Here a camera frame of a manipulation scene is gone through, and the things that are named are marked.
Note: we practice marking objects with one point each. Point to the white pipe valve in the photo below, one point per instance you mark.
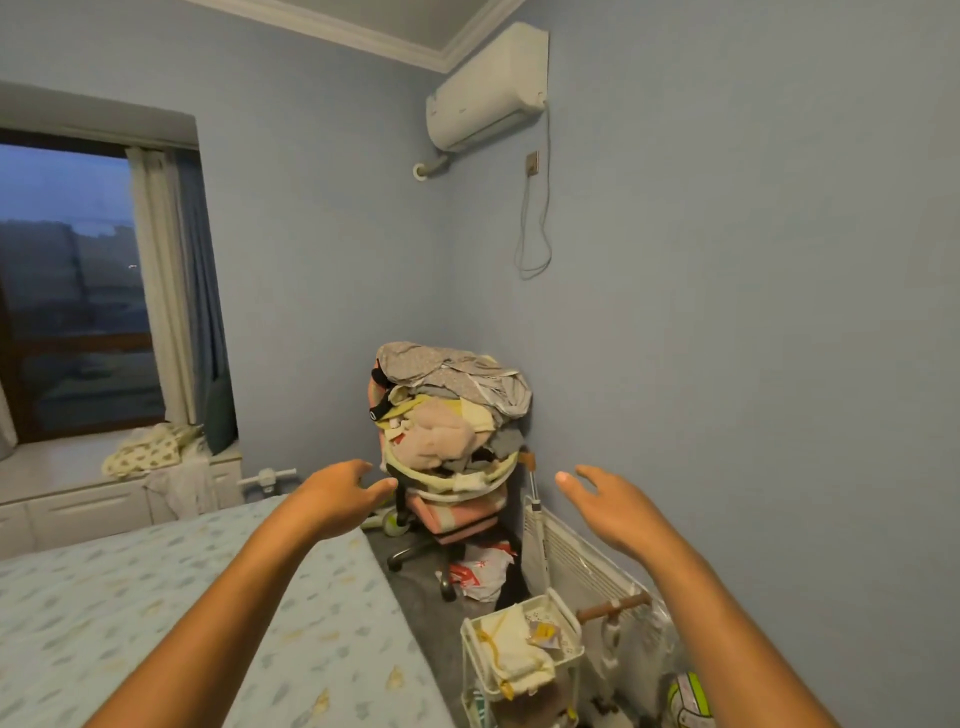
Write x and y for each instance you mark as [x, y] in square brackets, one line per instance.
[266, 480]

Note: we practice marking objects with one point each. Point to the person's right hand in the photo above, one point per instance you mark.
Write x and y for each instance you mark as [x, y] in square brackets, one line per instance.
[619, 514]

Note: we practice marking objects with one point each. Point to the brown framed window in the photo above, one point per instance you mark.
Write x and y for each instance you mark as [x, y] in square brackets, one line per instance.
[67, 300]

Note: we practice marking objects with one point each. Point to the orange foil packet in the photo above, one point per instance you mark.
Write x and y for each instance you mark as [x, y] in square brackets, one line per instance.
[541, 634]

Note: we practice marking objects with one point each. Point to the blue curtain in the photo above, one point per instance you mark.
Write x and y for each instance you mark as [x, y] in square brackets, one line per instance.
[199, 262]

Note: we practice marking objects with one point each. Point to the white panel heater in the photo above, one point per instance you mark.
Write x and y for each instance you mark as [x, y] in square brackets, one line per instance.
[592, 570]

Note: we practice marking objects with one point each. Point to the white plastic basket cart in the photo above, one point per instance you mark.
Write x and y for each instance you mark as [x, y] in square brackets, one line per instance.
[570, 637]

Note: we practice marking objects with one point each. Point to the black cloth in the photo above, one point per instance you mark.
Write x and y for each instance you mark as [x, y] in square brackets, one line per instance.
[514, 585]

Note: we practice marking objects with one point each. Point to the white red plastic bag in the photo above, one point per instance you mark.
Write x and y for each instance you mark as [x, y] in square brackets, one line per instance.
[480, 574]

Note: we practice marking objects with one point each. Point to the pink office chair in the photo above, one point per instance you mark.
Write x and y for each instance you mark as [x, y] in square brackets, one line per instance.
[450, 517]

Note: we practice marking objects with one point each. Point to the white hanging cloth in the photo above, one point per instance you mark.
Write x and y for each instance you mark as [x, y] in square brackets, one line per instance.
[184, 487]

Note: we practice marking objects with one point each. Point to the cream yellow-trimmed baby garment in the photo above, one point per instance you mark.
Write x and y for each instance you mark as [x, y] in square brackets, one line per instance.
[514, 652]

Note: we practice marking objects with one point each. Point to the white curtain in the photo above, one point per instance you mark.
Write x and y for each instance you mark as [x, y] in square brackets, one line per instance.
[161, 300]
[6, 427]

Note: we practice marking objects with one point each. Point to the white air conditioner pipe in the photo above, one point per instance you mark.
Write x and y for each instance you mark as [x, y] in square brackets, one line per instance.
[429, 166]

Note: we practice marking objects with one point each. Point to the person's left hand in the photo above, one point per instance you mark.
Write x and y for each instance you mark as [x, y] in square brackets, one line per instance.
[337, 495]

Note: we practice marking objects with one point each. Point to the blue patterned bed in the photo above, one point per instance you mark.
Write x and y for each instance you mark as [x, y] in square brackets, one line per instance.
[90, 615]

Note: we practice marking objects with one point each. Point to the green ride-on toy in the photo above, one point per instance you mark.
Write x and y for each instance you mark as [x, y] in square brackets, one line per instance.
[390, 523]

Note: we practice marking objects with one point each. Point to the wall socket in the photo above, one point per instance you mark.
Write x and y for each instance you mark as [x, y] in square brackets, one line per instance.
[532, 163]

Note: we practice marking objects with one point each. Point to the person's right forearm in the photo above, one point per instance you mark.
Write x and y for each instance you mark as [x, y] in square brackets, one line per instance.
[735, 645]

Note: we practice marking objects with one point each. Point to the green white striped ball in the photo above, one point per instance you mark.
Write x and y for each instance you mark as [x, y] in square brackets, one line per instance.
[690, 705]

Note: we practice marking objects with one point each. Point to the cream patterned cloth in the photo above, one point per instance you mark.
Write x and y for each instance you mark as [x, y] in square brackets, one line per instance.
[146, 450]

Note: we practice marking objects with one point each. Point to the person's left forearm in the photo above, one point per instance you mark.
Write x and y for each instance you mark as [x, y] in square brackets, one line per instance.
[217, 622]

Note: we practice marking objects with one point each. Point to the white air conditioner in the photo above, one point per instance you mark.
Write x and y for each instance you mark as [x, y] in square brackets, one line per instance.
[487, 90]

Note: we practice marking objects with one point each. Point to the white window seat cabinet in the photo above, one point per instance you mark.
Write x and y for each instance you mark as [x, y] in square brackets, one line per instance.
[75, 510]

